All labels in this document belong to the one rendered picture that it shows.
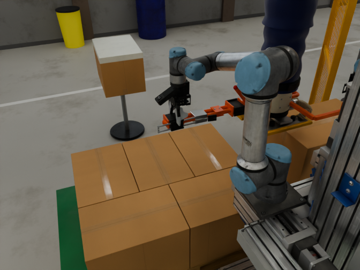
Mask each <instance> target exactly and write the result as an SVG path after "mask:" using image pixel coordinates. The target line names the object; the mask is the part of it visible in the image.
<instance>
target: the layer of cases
mask: <svg viewBox="0 0 360 270"><path fill-rule="evenodd" d="M237 157H238V154H237V153H236V152H235V151H234V150H233V149H232V147H231V146H230V145H229V144H228V143H227V142H226V141H225V139H224V138H223V137H222V136H221V135H220V134H219V132H218V131H217V130H216V129H215V127H214V126H213V125H212V124H211V123H209V124H204V125H200V126H194V127H190V128H187V129H182V130H177V131H173V132H169V133H163V134H158V135H155V136H150V137H146V138H141V139H136V140H131V141H126V142H123V143H119V144H114V145H109V146H104V147H99V148H95V149H90V150H87V151H82V152H77V153H72V154H71V160H72V168H73V175H74V184H75V188H76V196H77V204H78V213H79V221H80V229H81V236H82V244H83V249H84V257H85V263H86V266H87V270H186V269H189V268H191V267H194V266H198V265H200V264H203V263H206V262H208V261H211V260H214V259H217V258H220V257H223V256H226V255H228V254H231V253H234V252H237V251H239V250H242V247H241V246H240V244H239V242H238V241H237V234H238V230H240V229H243V228H244V225H245V223H244V222H243V221H242V219H241V218H240V215H239V213H238V211H237V210H236V209H235V207H234V206H233V202H234V191H233V190H232V189H231V183H232V181H231V179H230V175H229V173H230V170H231V169H232V167H235V166H236V162H237Z"/></svg>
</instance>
